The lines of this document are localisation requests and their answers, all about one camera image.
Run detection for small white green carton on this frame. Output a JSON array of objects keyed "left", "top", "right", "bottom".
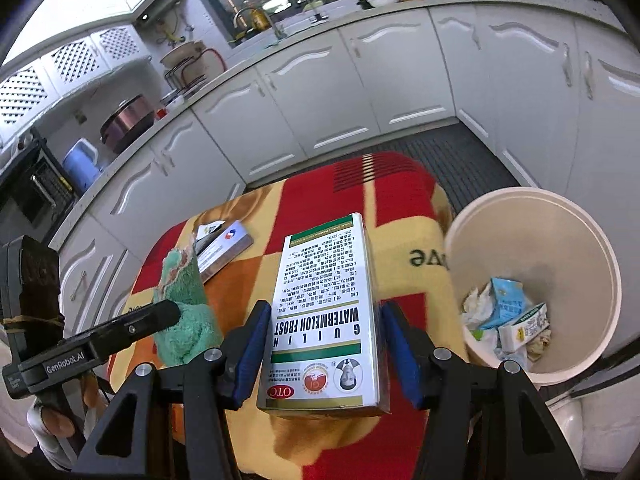
[{"left": 498, "top": 302, "right": 550, "bottom": 353}]

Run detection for white tissue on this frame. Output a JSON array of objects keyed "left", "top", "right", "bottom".
[{"left": 461, "top": 282, "right": 495, "bottom": 330}]

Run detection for blue snack packet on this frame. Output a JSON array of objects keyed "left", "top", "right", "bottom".
[{"left": 480, "top": 278, "right": 526, "bottom": 330}]

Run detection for white box with barcode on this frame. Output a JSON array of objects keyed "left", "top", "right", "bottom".
[{"left": 257, "top": 212, "right": 390, "bottom": 416}]

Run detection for silver box red-blue logo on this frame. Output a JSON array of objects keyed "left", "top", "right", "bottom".
[{"left": 195, "top": 221, "right": 254, "bottom": 283}]

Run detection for white round trash bin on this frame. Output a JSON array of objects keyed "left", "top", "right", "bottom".
[{"left": 445, "top": 186, "right": 622, "bottom": 387}]

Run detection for white kitchen base cabinets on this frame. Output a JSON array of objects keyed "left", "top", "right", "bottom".
[{"left": 52, "top": 0, "right": 639, "bottom": 349}]

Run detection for crumpled beige paper ball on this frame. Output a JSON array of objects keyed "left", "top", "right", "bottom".
[{"left": 526, "top": 328, "right": 552, "bottom": 363}]

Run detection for red yellow patterned blanket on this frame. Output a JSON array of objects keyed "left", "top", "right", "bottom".
[{"left": 126, "top": 152, "right": 464, "bottom": 479}]

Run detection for black microwave oven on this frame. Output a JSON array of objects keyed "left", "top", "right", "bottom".
[{"left": 1, "top": 132, "right": 79, "bottom": 244}]

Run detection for green microfibre cloth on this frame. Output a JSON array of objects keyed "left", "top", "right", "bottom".
[{"left": 153, "top": 246, "right": 224, "bottom": 367}]

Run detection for blue electric kettle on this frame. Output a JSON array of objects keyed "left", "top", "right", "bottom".
[{"left": 62, "top": 138, "right": 102, "bottom": 194}]

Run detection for printed foil snack bag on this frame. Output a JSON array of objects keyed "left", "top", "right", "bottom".
[{"left": 194, "top": 220, "right": 224, "bottom": 255}]

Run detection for dark ribbed floor mat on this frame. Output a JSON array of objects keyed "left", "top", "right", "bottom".
[{"left": 246, "top": 122, "right": 518, "bottom": 212}]

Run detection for copper coloured cooking pot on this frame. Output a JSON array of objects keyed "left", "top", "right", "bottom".
[{"left": 100, "top": 94, "right": 155, "bottom": 155}]

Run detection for white lattice upper cabinets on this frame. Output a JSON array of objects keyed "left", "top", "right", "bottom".
[{"left": 1, "top": 25, "right": 151, "bottom": 141}]

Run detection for dish rack with boards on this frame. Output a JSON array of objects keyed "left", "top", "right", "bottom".
[{"left": 160, "top": 40, "right": 227, "bottom": 92}]

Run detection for chrome sink faucet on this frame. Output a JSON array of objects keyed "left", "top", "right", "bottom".
[{"left": 232, "top": 6, "right": 288, "bottom": 40}]

